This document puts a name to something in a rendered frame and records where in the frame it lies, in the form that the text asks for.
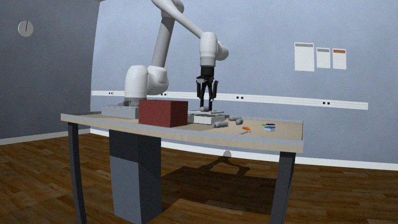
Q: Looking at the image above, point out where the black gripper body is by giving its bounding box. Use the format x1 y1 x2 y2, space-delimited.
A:
200 66 214 85

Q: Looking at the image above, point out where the white digital scale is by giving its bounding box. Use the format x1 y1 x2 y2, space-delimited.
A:
188 110 225 125

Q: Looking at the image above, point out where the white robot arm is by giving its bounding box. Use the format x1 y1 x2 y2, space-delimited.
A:
118 0 229 107

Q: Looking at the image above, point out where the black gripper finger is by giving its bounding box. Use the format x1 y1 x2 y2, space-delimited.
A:
196 80 206 107
207 79 218 111

